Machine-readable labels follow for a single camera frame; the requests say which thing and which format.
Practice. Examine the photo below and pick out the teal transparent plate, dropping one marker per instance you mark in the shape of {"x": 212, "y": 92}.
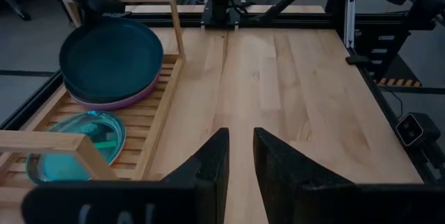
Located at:
{"x": 87, "y": 126}

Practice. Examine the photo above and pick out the green transparent plate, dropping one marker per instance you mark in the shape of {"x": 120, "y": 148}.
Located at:
{"x": 104, "y": 144}

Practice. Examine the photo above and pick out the silver aluminium frame post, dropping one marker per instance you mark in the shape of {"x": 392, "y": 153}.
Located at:
{"x": 349, "y": 18}

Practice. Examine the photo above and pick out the purple plate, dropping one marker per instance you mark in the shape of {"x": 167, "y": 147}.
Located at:
{"x": 118, "y": 105}

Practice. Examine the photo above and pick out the black table-level camera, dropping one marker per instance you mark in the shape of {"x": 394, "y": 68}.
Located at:
{"x": 417, "y": 130}

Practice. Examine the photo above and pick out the large dark teal plate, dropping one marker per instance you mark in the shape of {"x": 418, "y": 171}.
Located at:
{"x": 111, "y": 57}

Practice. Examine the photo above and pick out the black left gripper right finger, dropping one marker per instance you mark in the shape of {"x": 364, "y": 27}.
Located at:
{"x": 313, "y": 199}

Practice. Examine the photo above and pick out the light wooden slatted shelf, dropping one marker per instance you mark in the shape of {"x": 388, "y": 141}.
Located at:
{"x": 153, "y": 126}

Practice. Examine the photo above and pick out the large dark navy plate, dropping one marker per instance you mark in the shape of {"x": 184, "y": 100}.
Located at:
{"x": 87, "y": 97}

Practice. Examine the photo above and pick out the black table clamp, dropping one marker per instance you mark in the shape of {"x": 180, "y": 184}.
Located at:
{"x": 358, "y": 60}

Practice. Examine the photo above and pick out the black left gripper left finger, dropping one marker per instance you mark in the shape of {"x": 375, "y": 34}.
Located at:
{"x": 139, "y": 203}

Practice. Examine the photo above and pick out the yellow black hazard tape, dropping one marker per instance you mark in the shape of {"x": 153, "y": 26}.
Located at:
{"x": 400, "y": 82}

